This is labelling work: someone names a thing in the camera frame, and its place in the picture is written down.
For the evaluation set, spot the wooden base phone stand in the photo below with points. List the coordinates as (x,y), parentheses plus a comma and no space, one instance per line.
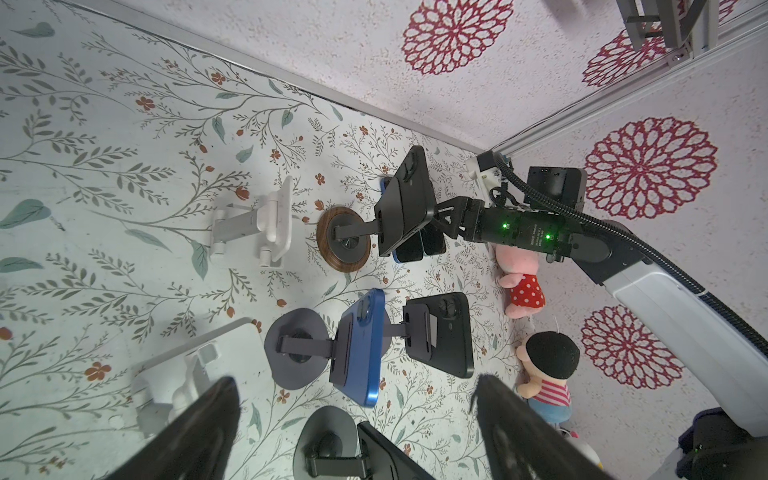
(344,238)

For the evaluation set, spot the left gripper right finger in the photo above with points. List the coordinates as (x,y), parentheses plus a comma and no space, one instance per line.
(521,445)

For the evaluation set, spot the black haired doll plush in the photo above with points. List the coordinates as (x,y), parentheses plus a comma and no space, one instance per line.
(549,359)

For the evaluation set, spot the black phone middle stand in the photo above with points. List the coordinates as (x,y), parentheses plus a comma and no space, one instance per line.
(438,333)

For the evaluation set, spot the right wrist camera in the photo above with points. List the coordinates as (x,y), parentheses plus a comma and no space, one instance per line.
(482,170)

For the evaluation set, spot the white glasses plush toy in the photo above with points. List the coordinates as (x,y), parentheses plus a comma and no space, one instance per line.
(582,446)

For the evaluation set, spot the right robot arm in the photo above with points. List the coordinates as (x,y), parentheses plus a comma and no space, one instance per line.
(726,354)

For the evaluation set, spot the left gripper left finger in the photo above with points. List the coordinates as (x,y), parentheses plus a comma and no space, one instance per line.
(196,445)

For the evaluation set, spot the white phone stand rear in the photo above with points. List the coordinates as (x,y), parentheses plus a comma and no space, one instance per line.
(263,233)

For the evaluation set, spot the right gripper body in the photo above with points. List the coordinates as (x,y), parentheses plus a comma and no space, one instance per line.
(462,218)

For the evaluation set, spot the pink pig plush toy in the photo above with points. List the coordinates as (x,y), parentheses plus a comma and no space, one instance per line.
(519,269)

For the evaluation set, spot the grey stand front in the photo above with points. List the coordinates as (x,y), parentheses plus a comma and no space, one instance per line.
(333,446)

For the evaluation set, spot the blue phone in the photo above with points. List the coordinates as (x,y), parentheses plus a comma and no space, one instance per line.
(356,366)
(420,246)

